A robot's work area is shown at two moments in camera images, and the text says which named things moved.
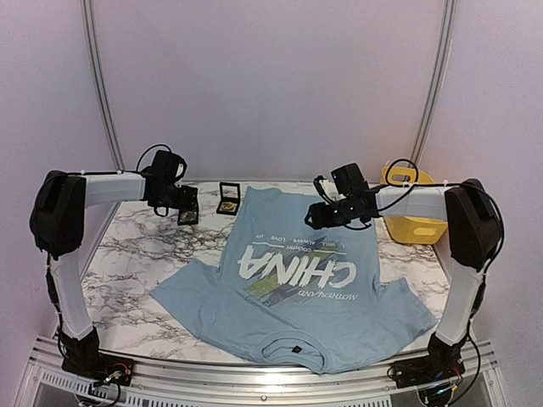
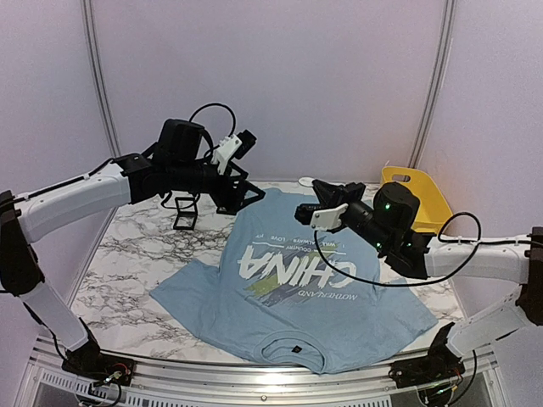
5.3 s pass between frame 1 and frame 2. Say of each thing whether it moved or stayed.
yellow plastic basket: stayed
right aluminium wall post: stayed
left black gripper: moved
